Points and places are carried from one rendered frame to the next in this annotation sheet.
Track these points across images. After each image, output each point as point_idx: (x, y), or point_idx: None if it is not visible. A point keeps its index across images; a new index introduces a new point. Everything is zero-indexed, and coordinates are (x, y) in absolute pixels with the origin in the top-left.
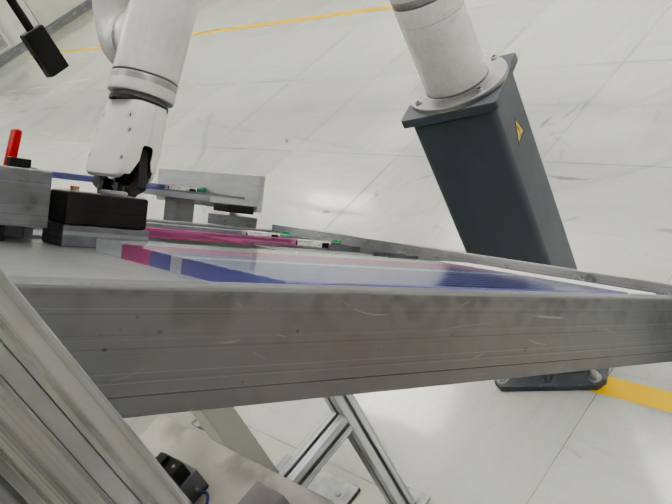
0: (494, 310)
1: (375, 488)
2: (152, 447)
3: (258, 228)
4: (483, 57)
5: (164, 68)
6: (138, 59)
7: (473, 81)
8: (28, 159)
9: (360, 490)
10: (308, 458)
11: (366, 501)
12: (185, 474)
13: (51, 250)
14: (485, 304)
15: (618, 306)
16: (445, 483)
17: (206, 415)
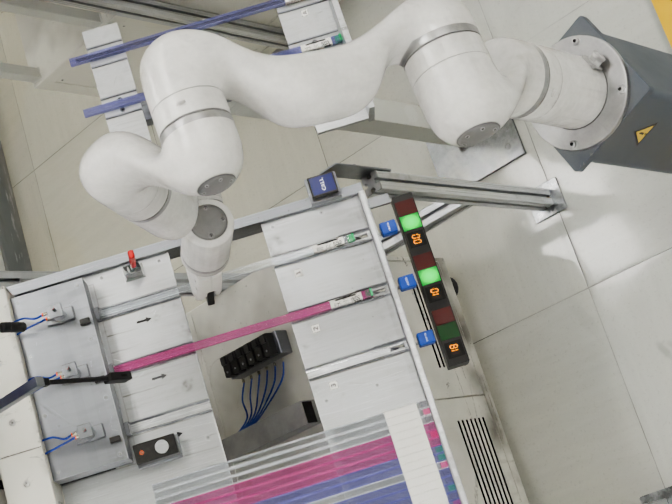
0: None
1: (536, 161)
2: (274, 282)
3: (346, 191)
4: (592, 108)
5: (212, 269)
6: (192, 266)
7: (573, 128)
8: (118, 440)
9: (526, 153)
10: (426, 223)
11: (525, 168)
12: (274, 354)
13: (131, 496)
14: None
15: None
16: (584, 202)
17: (366, 133)
